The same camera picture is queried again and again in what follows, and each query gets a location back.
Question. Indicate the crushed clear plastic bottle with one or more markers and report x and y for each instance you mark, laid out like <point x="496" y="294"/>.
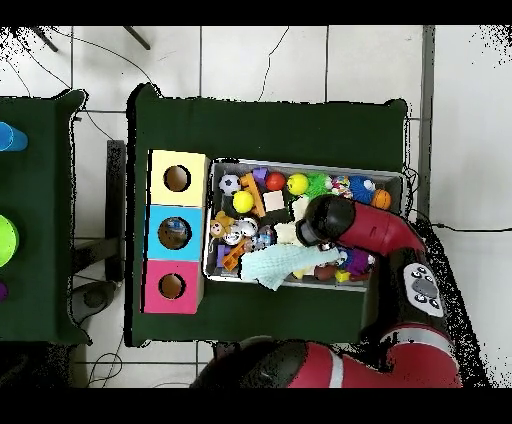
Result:
<point x="264" y="238"/>

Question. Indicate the cream cloth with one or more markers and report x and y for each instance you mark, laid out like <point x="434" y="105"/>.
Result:
<point x="286" y="234"/>

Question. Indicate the mint green cloth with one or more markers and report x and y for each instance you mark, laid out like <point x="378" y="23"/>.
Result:
<point x="280" y="260"/>

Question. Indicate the clear foil packet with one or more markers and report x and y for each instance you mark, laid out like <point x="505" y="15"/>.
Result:
<point x="174" y="228"/>

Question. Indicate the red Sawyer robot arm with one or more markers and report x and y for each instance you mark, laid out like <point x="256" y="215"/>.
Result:
<point x="376" y="228"/>

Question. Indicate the silver mesh bin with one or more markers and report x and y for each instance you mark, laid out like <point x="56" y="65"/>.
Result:
<point x="224" y="276"/>

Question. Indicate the wooden box with three holes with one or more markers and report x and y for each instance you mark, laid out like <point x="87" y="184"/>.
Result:
<point x="188" y="280"/>

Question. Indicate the yellow foam ball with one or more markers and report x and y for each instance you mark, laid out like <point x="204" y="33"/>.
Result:
<point x="243" y="202"/>

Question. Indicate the orange toy building block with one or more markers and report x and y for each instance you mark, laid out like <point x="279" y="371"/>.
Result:
<point x="254" y="194"/>

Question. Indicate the wooden cube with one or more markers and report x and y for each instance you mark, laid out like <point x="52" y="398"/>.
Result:
<point x="274" y="201"/>

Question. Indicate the small soccer ball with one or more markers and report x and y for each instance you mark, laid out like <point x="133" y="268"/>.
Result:
<point x="229" y="185"/>

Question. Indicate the yellow smiley ball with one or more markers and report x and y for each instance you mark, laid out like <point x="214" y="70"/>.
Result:
<point x="298" y="184"/>

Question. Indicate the dark green tablecloth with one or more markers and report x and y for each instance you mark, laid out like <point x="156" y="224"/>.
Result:
<point x="260" y="128"/>
<point x="36" y="240"/>

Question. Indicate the small orange basketball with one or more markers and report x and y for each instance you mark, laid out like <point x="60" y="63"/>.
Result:
<point x="380" y="199"/>

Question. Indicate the black stand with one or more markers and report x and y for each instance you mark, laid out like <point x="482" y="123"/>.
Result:
<point x="116" y="200"/>

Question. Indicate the grey round base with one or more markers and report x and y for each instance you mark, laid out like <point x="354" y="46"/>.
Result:
<point x="94" y="298"/>

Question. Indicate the black tripod leg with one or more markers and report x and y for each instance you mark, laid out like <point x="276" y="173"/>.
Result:
<point x="44" y="39"/>
<point x="137" y="38"/>

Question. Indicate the lime green object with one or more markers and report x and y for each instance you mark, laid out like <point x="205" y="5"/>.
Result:
<point x="6" y="240"/>

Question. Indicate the blue cup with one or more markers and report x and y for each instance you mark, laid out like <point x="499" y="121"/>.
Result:
<point x="12" y="138"/>

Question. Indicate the purple object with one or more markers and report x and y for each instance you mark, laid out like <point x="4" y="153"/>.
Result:
<point x="2" y="292"/>

